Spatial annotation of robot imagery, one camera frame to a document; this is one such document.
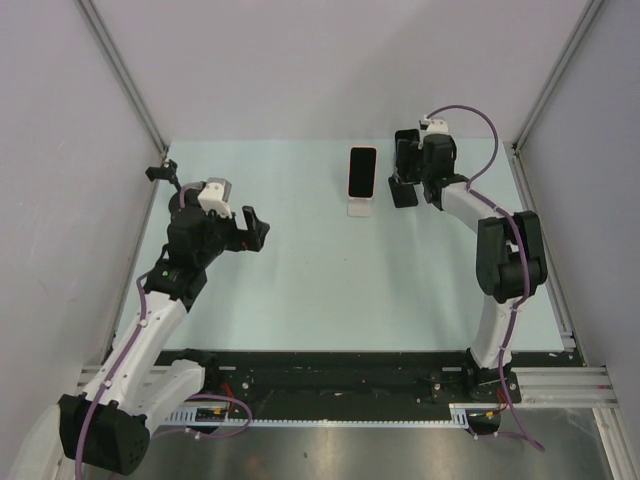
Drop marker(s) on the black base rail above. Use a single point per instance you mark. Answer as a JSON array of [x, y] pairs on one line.
[[342, 385]]

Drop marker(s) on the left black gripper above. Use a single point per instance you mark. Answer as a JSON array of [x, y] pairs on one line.
[[250, 239]]

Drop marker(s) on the black round-base phone stand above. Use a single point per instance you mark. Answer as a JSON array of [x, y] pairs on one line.
[[166, 171]]

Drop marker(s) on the white slotted cable duct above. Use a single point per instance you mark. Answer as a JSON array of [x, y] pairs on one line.
[[200, 416]]

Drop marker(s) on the black rectangular phone stand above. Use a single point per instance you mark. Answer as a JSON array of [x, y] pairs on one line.
[[403, 194]]

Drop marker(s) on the right aluminium frame post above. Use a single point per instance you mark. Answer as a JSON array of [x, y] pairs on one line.
[[577, 36]]

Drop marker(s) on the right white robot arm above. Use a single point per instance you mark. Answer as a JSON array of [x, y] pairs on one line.
[[510, 259]]

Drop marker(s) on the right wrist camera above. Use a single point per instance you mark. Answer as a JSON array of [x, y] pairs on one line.
[[433, 125]]

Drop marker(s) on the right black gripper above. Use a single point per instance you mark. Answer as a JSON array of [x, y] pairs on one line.
[[422, 148]]

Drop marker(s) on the left aluminium frame post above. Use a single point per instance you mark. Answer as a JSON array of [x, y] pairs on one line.
[[116, 62]]

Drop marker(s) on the black phone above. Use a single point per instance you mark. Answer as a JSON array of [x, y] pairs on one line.
[[407, 156]]

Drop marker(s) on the pink-cased phone on stand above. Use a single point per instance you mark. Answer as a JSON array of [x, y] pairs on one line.
[[362, 172]]

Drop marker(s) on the white phone stand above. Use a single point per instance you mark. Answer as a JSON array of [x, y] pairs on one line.
[[359, 207]]

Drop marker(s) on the aluminium frame post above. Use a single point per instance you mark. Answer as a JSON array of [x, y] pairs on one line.
[[116, 62], [577, 36]]

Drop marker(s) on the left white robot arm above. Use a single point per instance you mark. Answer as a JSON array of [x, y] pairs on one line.
[[109, 425]]

